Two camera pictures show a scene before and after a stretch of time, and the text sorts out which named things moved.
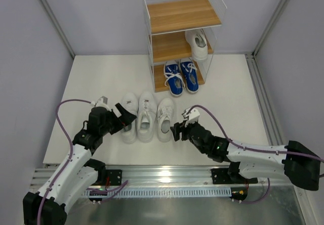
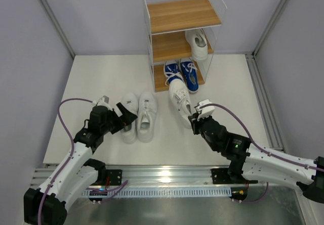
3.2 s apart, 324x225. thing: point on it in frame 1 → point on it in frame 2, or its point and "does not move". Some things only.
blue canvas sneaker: [189, 71] does not move
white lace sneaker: [165, 119] → [181, 101]
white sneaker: [130, 102] does not move
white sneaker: [147, 113] does not move
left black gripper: [115, 120] does not move
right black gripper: [184, 131] → [198, 123]
